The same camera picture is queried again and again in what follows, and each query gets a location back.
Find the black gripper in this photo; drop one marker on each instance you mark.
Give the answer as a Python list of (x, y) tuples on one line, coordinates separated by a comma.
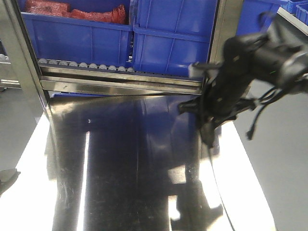
[(224, 92)]

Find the brake pad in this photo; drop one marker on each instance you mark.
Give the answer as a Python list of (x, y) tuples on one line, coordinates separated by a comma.
[(7, 178)]

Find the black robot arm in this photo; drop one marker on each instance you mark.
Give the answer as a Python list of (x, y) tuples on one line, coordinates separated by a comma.
[(257, 70)]

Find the roller conveyor track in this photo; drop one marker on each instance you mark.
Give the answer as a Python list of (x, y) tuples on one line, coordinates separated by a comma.
[(85, 65)]

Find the right blue plastic bin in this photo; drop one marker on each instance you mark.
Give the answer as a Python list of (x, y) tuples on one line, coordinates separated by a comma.
[(169, 35)]

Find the blue plastic bin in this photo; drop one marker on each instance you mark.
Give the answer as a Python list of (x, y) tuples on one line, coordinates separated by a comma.
[(169, 35), (79, 40)]

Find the red bubble wrap bag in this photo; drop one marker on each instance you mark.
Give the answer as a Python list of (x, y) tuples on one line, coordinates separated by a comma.
[(62, 9)]

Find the left blue plastic bin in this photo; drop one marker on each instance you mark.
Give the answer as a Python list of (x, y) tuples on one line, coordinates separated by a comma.
[(79, 40)]

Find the stainless steel rack frame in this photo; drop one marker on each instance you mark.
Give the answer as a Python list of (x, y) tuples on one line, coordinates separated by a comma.
[(23, 71)]

